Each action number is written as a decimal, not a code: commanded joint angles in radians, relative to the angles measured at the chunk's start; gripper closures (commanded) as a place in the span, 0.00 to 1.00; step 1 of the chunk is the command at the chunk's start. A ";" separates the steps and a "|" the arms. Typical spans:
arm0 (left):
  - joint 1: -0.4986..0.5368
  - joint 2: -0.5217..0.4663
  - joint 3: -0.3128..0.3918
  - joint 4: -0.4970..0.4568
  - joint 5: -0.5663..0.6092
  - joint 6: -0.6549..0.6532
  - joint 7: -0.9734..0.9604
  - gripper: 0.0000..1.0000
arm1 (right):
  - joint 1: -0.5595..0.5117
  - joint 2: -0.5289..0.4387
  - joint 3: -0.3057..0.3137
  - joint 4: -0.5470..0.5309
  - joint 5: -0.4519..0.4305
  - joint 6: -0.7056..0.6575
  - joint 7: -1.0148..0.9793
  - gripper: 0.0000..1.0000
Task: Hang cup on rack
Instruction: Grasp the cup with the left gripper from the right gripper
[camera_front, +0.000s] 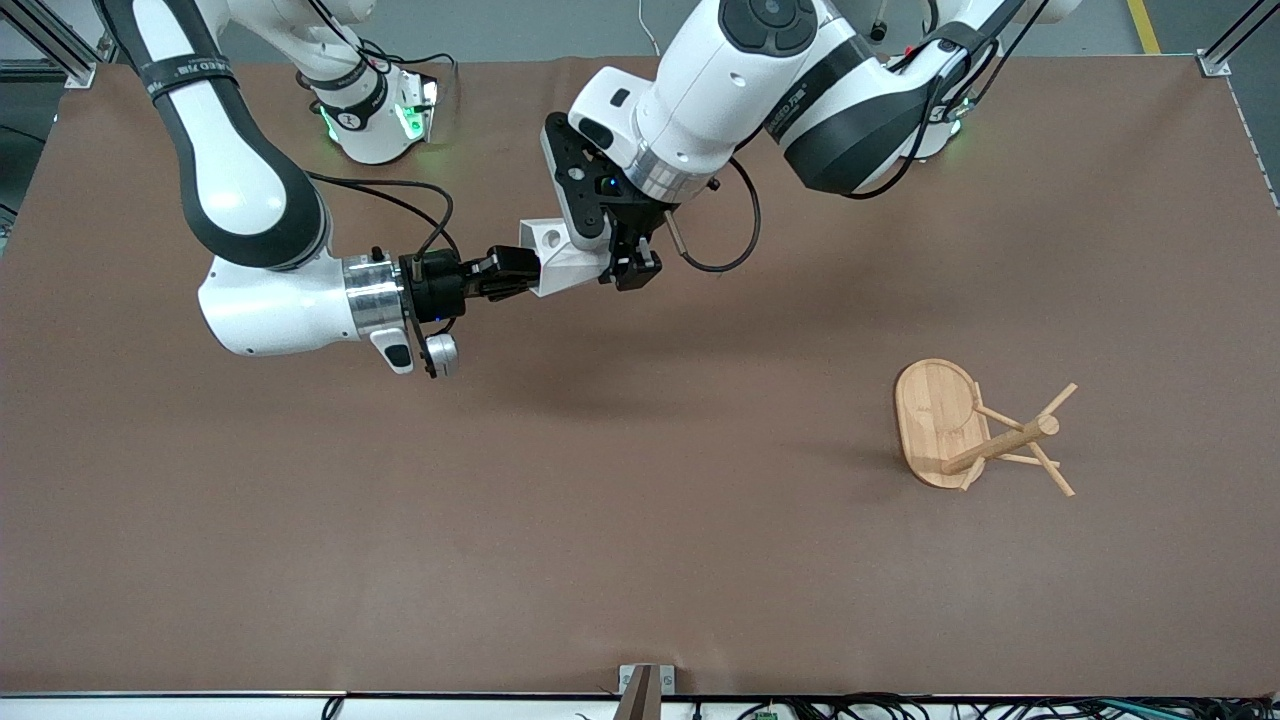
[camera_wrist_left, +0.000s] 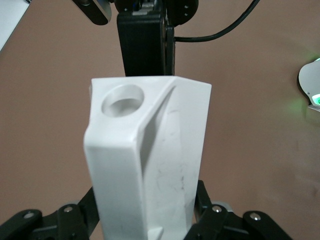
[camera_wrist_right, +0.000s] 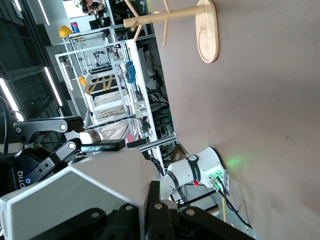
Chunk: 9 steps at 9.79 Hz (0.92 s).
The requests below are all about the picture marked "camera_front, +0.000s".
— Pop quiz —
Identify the aluminium frame profile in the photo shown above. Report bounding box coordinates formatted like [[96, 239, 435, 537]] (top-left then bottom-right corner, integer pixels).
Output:
[[0, 0, 98, 90], [1196, 0, 1280, 80]]

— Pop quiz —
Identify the white plastic block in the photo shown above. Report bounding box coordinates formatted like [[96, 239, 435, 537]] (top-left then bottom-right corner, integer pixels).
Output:
[[518, 217, 613, 299]]

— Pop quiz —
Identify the white table edge rail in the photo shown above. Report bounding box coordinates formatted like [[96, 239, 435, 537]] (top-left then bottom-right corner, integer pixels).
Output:
[[0, 690, 1280, 720]]

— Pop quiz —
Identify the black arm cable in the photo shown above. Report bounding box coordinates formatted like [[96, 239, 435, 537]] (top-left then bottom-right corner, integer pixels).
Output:
[[303, 170, 463, 263], [663, 153, 764, 275]]

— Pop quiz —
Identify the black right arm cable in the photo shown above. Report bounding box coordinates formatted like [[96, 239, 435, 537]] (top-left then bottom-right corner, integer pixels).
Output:
[[303, 170, 463, 263]]

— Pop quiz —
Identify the table cover mat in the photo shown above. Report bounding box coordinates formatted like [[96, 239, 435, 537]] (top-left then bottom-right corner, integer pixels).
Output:
[[0, 55, 1280, 698]]

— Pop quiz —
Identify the metal mounting bracket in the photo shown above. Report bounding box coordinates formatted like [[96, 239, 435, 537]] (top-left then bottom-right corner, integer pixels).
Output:
[[618, 663, 677, 697]]

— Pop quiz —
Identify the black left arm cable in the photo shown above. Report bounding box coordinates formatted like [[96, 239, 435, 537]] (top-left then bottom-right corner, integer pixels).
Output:
[[663, 153, 764, 275]]

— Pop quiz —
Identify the wooden cup rack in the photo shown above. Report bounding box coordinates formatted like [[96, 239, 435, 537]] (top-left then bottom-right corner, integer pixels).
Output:
[[893, 358, 1079, 498]]

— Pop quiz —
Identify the black cable bundle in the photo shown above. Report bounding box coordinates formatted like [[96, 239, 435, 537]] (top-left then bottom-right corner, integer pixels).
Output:
[[690, 692, 1280, 720]]

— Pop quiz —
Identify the brown camera post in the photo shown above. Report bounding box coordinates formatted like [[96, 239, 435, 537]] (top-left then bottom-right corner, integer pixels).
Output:
[[612, 665, 661, 720]]

